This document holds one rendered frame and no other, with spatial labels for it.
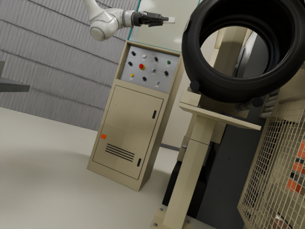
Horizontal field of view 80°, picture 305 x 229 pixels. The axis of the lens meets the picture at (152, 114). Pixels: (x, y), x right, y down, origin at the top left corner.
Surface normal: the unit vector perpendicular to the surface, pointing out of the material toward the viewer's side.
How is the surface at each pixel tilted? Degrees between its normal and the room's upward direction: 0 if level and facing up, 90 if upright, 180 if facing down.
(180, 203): 90
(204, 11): 86
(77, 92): 90
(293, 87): 90
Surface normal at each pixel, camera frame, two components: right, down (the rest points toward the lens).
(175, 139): 0.29, 0.12
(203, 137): -0.23, -0.04
